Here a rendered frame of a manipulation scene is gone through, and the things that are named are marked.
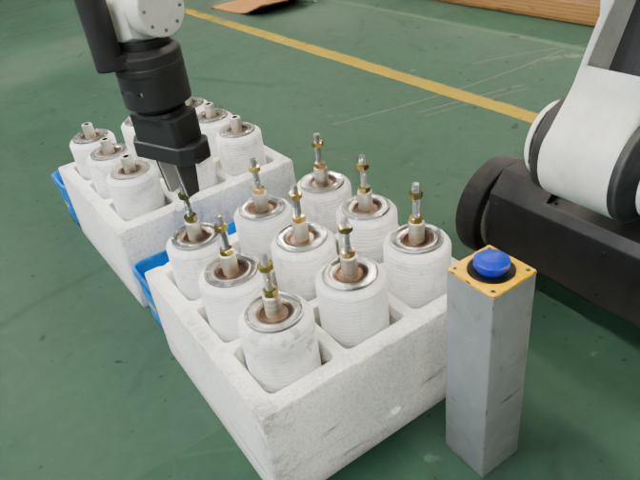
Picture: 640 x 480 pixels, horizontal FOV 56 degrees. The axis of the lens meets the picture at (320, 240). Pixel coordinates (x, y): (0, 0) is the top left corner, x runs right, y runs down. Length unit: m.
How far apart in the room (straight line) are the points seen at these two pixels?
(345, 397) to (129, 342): 0.51
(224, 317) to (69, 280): 0.64
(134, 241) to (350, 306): 0.53
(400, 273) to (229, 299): 0.24
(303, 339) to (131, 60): 0.40
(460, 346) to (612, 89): 0.37
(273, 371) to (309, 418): 0.07
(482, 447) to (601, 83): 0.48
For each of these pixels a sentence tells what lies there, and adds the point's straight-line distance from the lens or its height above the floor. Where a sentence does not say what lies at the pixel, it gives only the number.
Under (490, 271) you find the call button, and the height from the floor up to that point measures 0.33.
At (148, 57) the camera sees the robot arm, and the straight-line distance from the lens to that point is 0.79.
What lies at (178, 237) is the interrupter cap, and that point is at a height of 0.25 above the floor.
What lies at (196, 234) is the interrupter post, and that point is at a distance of 0.92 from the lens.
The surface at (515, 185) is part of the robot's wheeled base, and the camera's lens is 1.10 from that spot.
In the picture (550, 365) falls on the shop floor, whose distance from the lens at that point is 1.04.
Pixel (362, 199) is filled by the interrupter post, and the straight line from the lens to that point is 0.92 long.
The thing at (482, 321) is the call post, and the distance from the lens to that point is 0.69.
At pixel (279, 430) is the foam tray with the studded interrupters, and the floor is 0.15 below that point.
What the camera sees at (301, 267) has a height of 0.23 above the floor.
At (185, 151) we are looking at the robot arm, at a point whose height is 0.41.
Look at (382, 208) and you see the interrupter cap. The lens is 0.93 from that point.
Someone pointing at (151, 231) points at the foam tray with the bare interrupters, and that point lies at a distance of 1.18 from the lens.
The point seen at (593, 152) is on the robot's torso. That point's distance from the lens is 0.82.
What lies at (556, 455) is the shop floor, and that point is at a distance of 0.93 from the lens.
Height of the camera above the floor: 0.73
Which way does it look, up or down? 34 degrees down
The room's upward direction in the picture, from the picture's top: 8 degrees counter-clockwise
